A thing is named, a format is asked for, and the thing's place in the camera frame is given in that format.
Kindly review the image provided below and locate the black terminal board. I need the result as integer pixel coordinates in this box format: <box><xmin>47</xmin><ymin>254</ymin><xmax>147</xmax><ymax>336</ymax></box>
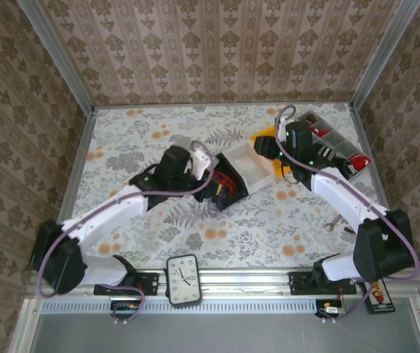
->
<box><xmin>365</xmin><ymin>279</ymin><xmax>394</xmax><ymax>315</ymax></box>

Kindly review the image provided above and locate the black plastic bin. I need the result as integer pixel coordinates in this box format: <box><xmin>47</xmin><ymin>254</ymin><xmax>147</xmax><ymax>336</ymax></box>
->
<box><xmin>193</xmin><ymin>153</ymin><xmax>250</xmax><ymax>213</ymax></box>

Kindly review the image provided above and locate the aluminium frame post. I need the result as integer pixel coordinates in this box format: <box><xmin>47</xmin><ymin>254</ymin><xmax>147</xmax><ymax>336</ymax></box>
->
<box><xmin>15</xmin><ymin>0</ymin><xmax>97</xmax><ymax>114</ymax></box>
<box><xmin>349</xmin><ymin>0</ymin><xmax>420</xmax><ymax>111</ymax></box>

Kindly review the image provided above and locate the aluminium front rail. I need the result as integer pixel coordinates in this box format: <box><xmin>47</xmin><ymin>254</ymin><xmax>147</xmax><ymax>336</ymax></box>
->
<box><xmin>29</xmin><ymin>267</ymin><xmax>420</xmax><ymax>299</ymax></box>

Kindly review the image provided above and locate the white plastic bin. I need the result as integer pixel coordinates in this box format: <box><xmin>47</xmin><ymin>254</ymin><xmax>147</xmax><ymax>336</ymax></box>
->
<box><xmin>220</xmin><ymin>141</ymin><xmax>274</xmax><ymax>194</ymax></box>

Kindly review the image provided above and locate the black white striped cloth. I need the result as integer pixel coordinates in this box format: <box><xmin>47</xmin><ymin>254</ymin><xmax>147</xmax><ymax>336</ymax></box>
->
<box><xmin>316</xmin><ymin>145</ymin><xmax>338</xmax><ymax>163</ymax></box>

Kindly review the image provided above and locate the thin red cable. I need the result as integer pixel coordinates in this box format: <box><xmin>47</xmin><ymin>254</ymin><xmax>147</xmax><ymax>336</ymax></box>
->
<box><xmin>212</xmin><ymin>174</ymin><xmax>238</xmax><ymax>193</ymax></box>

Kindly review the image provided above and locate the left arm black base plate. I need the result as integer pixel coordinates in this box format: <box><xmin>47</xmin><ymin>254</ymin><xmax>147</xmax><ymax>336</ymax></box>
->
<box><xmin>93</xmin><ymin>271</ymin><xmax>159</xmax><ymax>297</ymax></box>

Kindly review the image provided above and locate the slotted grey cable duct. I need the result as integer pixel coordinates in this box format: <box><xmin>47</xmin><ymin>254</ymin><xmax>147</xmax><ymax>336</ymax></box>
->
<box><xmin>39</xmin><ymin>298</ymin><xmax>376</xmax><ymax>314</ymax></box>

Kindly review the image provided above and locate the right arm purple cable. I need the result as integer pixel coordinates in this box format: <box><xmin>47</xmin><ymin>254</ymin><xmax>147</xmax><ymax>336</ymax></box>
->
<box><xmin>274</xmin><ymin>105</ymin><xmax>420</xmax><ymax>325</ymax></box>

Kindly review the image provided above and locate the black white analog clock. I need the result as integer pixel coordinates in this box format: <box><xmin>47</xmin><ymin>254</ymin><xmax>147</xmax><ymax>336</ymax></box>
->
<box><xmin>165</xmin><ymin>253</ymin><xmax>202</xmax><ymax>308</ymax></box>

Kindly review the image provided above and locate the grey metal front panel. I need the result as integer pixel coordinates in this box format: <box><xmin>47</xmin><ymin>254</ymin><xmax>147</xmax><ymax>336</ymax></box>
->
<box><xmin>9</xmin><ymin>297</ymin><xmax>420</xmax><ymax>353</ymax></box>

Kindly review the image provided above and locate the thin purple cable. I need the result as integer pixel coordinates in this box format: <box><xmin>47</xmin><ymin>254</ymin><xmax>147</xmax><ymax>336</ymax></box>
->
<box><xmin>208</xmin><ymin>183</ymin><xmax>238</xmax><ymax>218</ymax></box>

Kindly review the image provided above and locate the black cloth item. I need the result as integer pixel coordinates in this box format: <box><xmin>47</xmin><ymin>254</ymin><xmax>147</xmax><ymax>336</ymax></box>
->
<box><xmin>336</xmin><ymin>157</ymin><xmax>358</xmax><ymax>182</ymax></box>

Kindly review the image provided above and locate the small black circuit board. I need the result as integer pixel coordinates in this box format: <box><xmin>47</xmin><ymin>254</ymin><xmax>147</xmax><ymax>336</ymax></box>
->
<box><xmin>109</xmin><ymin>300</ymin><xmax>141</xmax><ymax>320</ymax></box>
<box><xmin>315</xmin><ymin>299</ymin><xmax>346</xmax><ymax>319</ymax></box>

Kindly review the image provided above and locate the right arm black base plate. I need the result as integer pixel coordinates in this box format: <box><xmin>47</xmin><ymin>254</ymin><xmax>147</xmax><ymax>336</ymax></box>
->
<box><xmin>289</xmin><ymin>271</ymin><xmax>357</xmax><ymax>297</ymax></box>

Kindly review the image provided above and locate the grey compartment organizer box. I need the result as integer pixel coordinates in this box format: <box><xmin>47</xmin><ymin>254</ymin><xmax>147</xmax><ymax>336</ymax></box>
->
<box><xmin>296</xmin><ymin>110</ymin><xmax>373</xmax><ymax>184</ymax></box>

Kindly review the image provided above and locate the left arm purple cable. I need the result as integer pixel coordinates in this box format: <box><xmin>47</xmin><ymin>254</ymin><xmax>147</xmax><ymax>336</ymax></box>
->
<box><xmin>38</xmin><ymin>140</ymin><xmax>221</xmax><ymax>327</ymax></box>

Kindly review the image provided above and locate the aluminium table side rail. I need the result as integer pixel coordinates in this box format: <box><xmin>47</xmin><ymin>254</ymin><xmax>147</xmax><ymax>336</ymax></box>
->
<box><xmin>43</xmin><ymin>108</ymin><xmax>97</xmax><ymax>271</ymax></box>
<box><xmin>349</xmin><ymin>104</ymin><xmax>410</xmax><ymax>268</ymax></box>

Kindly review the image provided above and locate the red white toy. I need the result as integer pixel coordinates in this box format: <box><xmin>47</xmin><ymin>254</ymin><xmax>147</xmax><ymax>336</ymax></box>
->
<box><xmin>349</xmin><ymin>153</ymin><xmax>372</xmax><ymax>172</ymax></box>

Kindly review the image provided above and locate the yellow plastic bin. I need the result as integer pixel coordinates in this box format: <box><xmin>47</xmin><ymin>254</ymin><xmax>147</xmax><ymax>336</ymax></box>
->
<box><xmin>249</xmin><ymin>124</ymin><xmax>299</xmax><ymax>181</ymax></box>

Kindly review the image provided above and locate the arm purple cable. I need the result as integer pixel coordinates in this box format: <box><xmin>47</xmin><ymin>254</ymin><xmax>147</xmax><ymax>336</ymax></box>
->
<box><xmin>38</xmin><ymin>140</ymin><xmax>221</xmax><ymax>327</ymax></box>
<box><xmin>274</xmin><ymin>105</ymin><xmax>420</xmax><ymax>325</ymax></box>

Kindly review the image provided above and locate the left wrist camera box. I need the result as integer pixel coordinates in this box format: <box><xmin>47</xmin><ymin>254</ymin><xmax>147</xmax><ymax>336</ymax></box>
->
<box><xmin>190</xmin><ymin>149</ymin><xmax>215</xmax><ymax>182</ymax></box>

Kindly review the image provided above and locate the floral tablecloth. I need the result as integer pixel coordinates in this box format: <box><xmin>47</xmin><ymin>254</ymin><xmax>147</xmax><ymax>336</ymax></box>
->
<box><xmin>57</xmin><ymin>102</ymin><xmax>405</xmax><ymax>271</ymax></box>

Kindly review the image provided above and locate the small steel wrench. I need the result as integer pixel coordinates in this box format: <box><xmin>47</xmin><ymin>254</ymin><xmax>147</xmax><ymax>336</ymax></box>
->
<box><xmin>323</xmin><ymin>215</ymin><xmax>344</xmax><ymax>231</ymax></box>

